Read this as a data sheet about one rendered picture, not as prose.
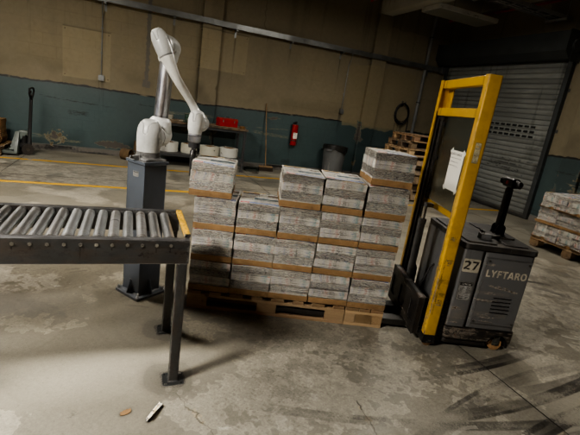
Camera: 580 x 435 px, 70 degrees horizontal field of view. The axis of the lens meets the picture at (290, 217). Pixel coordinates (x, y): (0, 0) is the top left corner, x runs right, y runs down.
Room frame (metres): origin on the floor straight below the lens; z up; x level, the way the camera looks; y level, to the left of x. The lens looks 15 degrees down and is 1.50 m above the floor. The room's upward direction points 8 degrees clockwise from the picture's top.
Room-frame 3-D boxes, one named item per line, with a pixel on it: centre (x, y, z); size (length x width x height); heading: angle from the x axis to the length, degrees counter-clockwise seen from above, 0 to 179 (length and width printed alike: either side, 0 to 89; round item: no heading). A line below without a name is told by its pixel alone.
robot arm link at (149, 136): (2.85, 1.04, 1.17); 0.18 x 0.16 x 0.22; 0
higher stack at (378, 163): (2.97, -0.63, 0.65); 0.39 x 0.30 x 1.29; 4
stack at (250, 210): (2.92, 0.09, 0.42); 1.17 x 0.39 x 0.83; 94
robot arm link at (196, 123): (2.89, 0.73, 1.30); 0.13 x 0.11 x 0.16; 0
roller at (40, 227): (1.89, 1.19, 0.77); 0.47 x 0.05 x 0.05; 22
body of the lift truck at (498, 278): (3.03, -1.44, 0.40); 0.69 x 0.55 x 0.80; 4
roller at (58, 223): (1.91, 1.13, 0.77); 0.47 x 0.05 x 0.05; 22
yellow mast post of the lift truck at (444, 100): (3.33, -1.04, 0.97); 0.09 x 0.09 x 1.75; 4
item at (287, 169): (2.92, -0.04, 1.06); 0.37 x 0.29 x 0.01; 5
